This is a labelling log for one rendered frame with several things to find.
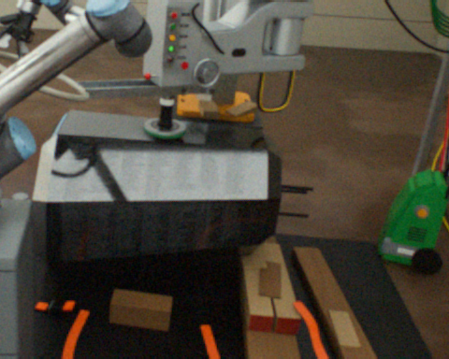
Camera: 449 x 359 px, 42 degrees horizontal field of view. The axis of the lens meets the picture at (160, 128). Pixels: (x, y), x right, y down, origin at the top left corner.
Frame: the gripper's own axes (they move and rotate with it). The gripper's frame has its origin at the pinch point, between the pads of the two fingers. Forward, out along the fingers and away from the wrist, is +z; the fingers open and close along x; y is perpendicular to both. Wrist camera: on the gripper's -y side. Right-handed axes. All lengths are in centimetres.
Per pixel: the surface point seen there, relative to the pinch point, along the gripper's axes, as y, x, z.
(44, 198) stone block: 15, 43, 61
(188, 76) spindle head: 41, 75, -21
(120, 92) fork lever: 24, 53, -1
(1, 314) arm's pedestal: 65, -19, 76
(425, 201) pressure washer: 152, 204, -8
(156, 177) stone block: 49, 75, 31
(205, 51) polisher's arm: 42, 78, -34
